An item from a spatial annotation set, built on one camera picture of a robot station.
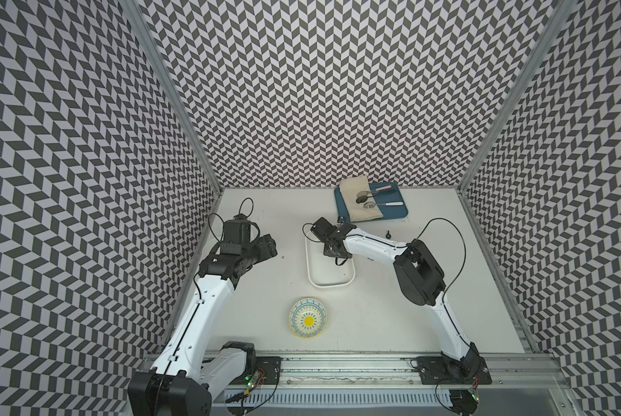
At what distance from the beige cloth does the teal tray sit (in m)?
0.02

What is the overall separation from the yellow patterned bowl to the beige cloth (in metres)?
0.39

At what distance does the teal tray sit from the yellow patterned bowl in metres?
0.39

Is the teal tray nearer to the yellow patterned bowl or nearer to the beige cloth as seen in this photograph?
the beige cloth

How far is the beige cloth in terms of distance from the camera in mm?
1109

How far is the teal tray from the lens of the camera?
1105 millimetres

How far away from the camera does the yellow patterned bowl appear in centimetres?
80

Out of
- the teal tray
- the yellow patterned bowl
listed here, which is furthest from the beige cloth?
the yellow patterned bowl
